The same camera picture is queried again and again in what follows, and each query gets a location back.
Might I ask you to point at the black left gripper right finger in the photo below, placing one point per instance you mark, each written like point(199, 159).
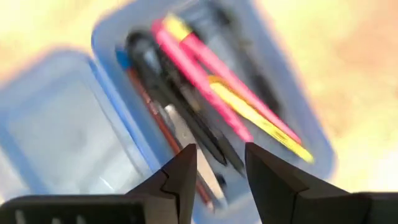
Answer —
point(295, 202)

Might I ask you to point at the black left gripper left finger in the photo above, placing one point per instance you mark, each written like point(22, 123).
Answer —
point(155, 202)

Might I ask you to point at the blue plastic supply box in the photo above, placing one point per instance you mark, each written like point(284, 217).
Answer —
point(62, 124)

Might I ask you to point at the matte black printed pen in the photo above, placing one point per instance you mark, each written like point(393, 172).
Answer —
point(261, 84)

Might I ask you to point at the red pen with blue cap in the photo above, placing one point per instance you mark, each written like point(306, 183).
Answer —
point(122, 59)

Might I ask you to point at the pink highlighter with yellow cap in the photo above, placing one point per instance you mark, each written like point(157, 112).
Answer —
point(224, 70)

